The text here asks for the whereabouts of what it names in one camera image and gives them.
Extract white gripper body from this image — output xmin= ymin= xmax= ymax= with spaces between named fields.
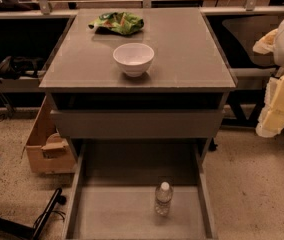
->
xmin=256 ymin=75 xmax=284 ymax=138

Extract clear plastic water bottle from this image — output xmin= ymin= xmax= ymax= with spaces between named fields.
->
xmin=155 ymin=181 xmax=173 ymax=216

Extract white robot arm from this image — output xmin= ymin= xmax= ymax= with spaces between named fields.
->
xmin=253 ymin=20 xmax=284 ymax=138

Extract grey drawer cabinet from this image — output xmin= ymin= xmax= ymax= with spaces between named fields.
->
xmin=38 ymin=7 xmax=238 ymax=172

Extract open middle drawer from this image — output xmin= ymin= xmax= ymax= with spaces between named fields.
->
xmin=62 ymin=141 xmax=218 ymax=240

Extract grey upper drawer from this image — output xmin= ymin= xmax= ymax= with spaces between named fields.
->
xmin=51 ymin=110 xmax=224 ymax=139

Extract white ceramic bowl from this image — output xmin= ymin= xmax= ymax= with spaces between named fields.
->
xmin=113 ymin=43 xmax=155 ymax=77

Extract green chip bag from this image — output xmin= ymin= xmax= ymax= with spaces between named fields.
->
xmin=88 ymin=12 xmax=144 ymax=36

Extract cardboard box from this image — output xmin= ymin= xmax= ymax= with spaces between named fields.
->
xmin=25 ymin=99 xmax=77 ymax=174

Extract black headphones on shelf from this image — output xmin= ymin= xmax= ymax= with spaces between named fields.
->
xmin=0 ymin=56 xmax=45 ymax=80

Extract black stand with cables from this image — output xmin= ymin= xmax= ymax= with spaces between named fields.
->
xmin=0 ymin=187 xmax=68 ymax=240

